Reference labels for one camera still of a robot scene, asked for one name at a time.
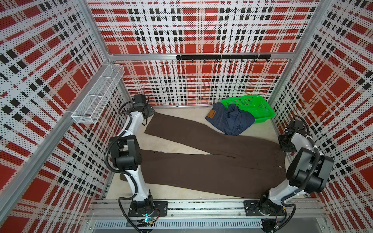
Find brown trousers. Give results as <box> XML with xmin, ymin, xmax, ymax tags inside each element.
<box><xmin>141</xmin><ymin>113</ymin><xmax>286</xmax><ymax>199</ymax></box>

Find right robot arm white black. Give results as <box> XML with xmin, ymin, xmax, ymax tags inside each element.
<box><xmin>244</xmin><ymin>115</ymin><xmax>334</xmax><ymax>216</ymax></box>

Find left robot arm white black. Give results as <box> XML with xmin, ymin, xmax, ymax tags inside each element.
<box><xmin>104</xmin><ymin>94</ymin><xmax>155</xmax><ymax>217</ymax></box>

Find green plastic basket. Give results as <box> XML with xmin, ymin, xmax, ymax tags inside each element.
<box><xmin>221</xmin><ymin>95</ymin><xmax>275</xmax><ymax>124</ymax></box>

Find blue denim jeans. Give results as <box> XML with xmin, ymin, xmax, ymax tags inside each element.
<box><xmin>206</xmin><ymin>102</ymin><xmax>255</xmax><ymax>136</ymax></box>

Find white wire mesh shelf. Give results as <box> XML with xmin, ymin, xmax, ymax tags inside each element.
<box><xmin>72</xmin><ymin>64</ymin><xmax>124</xmax><ymax>125</ymax></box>

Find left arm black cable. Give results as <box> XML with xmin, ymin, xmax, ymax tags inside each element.
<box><xmin>104</xmin><ymin>94</ymin><xmax>152</xmax><ymax>233</ymax></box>

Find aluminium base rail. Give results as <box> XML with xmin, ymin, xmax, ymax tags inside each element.
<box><xmin>83</xmin><ymin>199</ymin><xmax>332</xmax><ymax>233</ymax></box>

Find black hook rail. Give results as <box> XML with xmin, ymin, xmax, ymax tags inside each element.
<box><xmin>176</xmin><ymin>54</ymin><xmax>272</xmax><ymax>61</ymax></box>

